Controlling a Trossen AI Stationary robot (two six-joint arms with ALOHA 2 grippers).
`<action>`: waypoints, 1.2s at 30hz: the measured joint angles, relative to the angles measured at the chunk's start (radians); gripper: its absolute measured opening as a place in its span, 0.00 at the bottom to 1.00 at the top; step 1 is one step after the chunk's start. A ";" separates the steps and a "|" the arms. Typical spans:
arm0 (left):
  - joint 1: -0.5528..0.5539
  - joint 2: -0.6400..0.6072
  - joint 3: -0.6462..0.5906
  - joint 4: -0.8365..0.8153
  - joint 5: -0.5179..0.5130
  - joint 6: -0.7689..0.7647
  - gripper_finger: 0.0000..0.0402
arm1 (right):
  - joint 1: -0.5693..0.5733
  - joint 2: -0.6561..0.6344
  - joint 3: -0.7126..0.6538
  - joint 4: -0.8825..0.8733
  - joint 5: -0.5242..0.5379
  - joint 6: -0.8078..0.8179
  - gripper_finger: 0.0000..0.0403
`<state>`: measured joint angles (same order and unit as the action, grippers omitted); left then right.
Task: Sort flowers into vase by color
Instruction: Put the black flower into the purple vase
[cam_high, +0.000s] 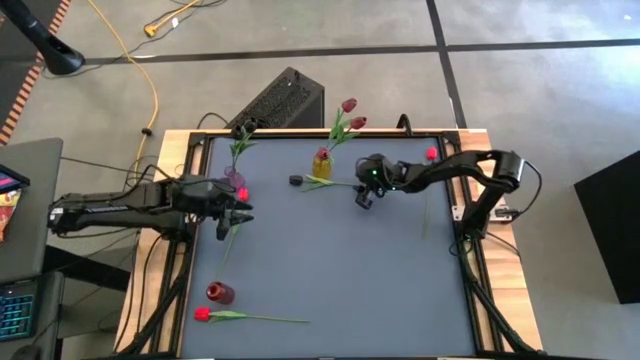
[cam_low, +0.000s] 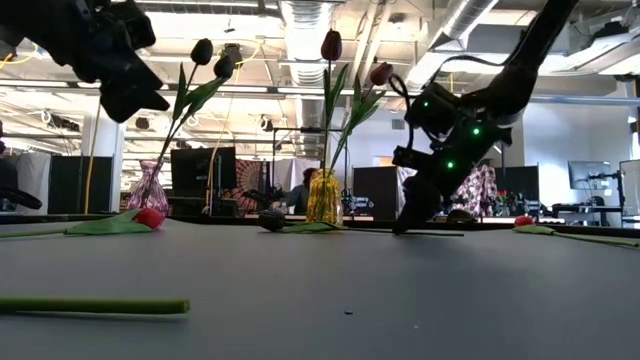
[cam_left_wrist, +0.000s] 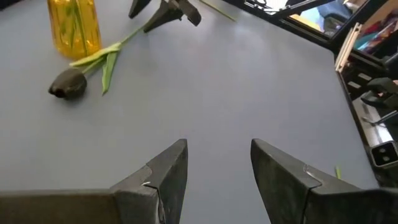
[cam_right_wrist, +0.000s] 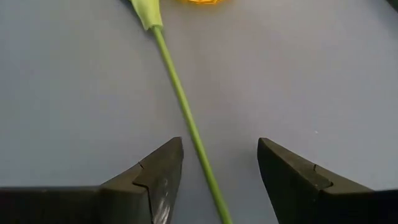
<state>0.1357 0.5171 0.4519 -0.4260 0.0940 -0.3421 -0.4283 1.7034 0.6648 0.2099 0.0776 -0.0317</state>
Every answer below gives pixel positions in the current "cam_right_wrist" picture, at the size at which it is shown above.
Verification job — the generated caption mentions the yellow ribbed glass vase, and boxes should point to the yellow ribbed glass vase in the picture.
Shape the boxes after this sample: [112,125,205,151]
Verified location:
[177,0,226,6]

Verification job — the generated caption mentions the black artificial tulip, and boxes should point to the black artificial tulip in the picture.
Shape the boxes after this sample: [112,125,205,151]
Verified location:
[129,0,234,224]

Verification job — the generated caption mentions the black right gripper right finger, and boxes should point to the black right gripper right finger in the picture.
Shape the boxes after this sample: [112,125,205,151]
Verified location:
[257,137,398,224]

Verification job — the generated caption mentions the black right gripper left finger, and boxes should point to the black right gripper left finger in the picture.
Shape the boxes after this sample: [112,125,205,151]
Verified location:
[0,136,185,224]

